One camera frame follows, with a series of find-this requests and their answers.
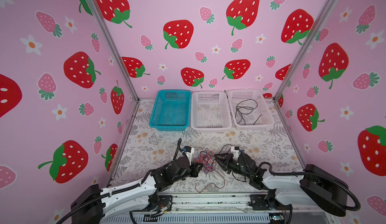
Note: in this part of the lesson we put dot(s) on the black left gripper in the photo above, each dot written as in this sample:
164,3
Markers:
195,170

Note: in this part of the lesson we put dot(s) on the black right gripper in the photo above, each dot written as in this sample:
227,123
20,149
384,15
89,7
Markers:
225,164

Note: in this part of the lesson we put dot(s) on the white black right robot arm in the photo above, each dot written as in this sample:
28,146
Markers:
312,187

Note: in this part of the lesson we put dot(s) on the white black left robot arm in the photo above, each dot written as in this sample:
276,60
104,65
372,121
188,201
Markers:
96,205

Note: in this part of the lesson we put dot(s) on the white middle plastic basket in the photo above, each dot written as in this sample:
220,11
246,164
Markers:
210,112

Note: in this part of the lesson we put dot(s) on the white plastic basket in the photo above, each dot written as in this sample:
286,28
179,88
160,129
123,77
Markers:
249,110
210,112

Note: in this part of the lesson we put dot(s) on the white right plastic basket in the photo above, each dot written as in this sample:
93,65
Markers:
249,110

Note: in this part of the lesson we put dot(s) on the teal plastic basket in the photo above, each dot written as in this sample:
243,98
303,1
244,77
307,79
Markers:
171,111

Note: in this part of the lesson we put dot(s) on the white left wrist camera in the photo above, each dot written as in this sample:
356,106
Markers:
188,152

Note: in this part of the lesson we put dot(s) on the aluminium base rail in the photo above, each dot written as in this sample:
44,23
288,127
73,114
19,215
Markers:
224,208

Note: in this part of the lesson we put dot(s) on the aluminium right corner post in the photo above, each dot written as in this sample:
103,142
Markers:
320,20

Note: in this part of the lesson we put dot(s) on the aluminium corner post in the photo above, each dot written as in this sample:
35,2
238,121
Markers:
112,46
320,20

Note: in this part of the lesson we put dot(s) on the aluminium left corner post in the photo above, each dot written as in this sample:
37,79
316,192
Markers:
112,46

